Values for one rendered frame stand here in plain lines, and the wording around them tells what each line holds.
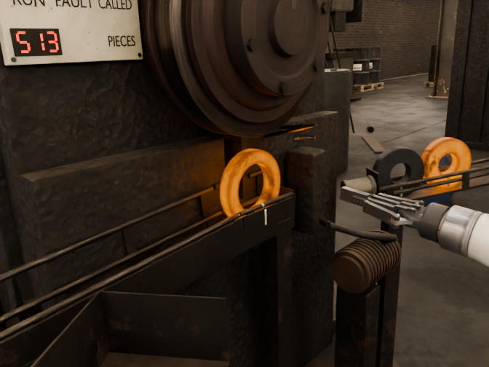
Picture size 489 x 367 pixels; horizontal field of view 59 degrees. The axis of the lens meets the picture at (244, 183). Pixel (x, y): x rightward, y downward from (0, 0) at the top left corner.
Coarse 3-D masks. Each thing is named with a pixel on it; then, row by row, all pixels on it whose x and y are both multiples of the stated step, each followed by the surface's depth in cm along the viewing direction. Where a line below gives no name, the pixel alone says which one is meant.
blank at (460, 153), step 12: (432, 144) 129; (444, 144) 128; (456, 144) 129; (432, 156) 128; (456, 156) 130; (468, 156) 131; (432, 168) 130; (456, 168) 131; (468, 168) 132; (444, 180) 132
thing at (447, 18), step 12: (444, 0) 838; (456, 0) 825; (444, 12) 845; (456, 12) 822; (444, 24) 850; (444, 36) 855; (444, 48) 860; (444, 60) 866; (444, 72) 871; (444, 84) 876; (432, 96) 886; (444, 96) 881
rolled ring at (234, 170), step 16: (240, 160) 100; (256, 160) 103; (272, 160) 107; (224, 176) 100; (240, 176) 100; (272, 176) 109; (224, 192) 100; (272, 192) 110; (224, 208) 102; (240, 208) 102
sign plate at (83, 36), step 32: (0, 0) 69; (32, 0) 72; (64, 0) 76; (96, 0) 80; (128, 0) 84; (0, 32) 71; (32, 32) 73; (64, 32) 77; (96, 32) 81; (128, 32) 86; (32, 64) 74
